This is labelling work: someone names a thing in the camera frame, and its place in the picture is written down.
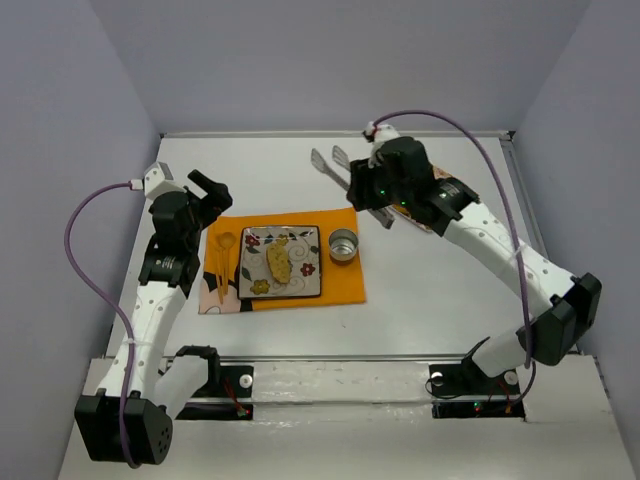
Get metal tongs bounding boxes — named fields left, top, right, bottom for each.
left=309, top=144, right=396, bottom=230

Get herb toast slice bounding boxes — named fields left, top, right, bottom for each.
left=266, top=242, right=291, bottom=284

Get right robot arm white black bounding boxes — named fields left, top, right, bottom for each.
left=347, top=136, right=602, bottom=378

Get wooden spoon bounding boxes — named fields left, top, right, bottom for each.
left=216, top=232, right=236, bottom=300

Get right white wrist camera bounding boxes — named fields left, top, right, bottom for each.
left=363, top=122, right=400, bottom=168

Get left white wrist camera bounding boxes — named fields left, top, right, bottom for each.
left=142, top=162, right=184, bottom=201

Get square floral ceramic plate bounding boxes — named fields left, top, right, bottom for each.
left=237, top=225, right=322, bottom=300

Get floral serving tray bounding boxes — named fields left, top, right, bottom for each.
left=391, top=166, right=451, bottom=234

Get aluminium table rail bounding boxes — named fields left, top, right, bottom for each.
left=158, top=129, right=516, bottom=142

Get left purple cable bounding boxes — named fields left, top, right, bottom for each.
left=64, top=179, right=146, bottom=470

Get orange cartoon placemat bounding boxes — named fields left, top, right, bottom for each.
left=198, top=207, right=366, bottom=315

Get small metal cup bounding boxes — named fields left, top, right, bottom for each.
left=328, top=228, right=359, bottom=264

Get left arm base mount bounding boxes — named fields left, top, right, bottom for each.
left=177, top=364, right=254, bottom=421

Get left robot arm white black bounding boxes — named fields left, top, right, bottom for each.
left=74, top=162, right=232, bottom=469

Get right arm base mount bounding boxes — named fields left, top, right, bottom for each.
left=425, top=363, right=525, bottom=419

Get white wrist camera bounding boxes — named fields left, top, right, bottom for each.
left=142, top=162, right=184, bottom=201
left=363, top=122, right=400, bottom=168

